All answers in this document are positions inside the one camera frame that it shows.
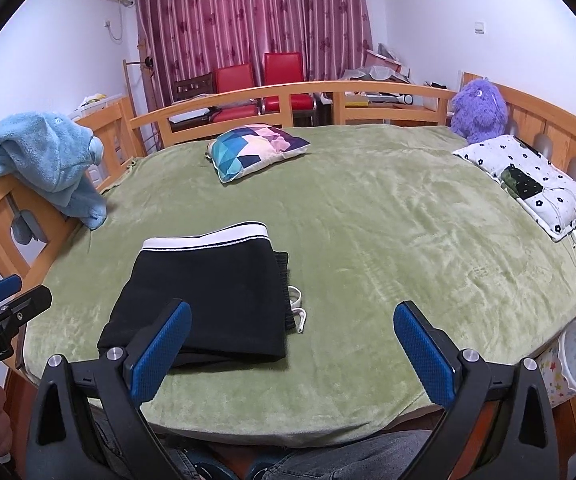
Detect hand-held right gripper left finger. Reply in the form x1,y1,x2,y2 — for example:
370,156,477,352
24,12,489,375
24,299,193,480

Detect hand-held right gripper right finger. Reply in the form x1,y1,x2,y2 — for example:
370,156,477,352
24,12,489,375
393,301,561,480

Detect black pants with white stripe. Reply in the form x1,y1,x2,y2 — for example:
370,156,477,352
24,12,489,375
97,221,309,368

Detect green plush blanket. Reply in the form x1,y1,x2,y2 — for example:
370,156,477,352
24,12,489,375
20,124,576,448

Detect blue plush towel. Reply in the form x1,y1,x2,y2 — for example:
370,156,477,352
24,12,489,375
0,111,109,231

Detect dark green cloth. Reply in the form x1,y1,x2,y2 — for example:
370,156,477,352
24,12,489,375
498,166,543,200

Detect white storage box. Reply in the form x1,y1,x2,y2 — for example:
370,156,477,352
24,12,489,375
75,92,124,117

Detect white floral pillow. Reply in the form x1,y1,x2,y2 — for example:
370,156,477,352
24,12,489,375
452,135,576,243

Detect geometric patterned pillow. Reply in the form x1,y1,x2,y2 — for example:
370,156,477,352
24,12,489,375
205,124,311,184

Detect wooden coat rack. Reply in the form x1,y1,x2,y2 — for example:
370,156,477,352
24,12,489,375
123,57,161,151

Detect purple plush toy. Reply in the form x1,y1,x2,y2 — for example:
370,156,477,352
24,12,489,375
450,78,508,145

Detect dark wooden chair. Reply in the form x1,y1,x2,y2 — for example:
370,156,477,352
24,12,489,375
170,72,216,106

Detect cluttered desk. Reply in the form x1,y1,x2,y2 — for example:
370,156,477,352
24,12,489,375
318,42,461,126

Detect maroon floral curtain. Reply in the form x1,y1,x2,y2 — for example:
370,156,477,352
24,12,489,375
133,0,373,106

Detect wooden bed frame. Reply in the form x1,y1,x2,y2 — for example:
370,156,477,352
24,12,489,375
0,80,576,431

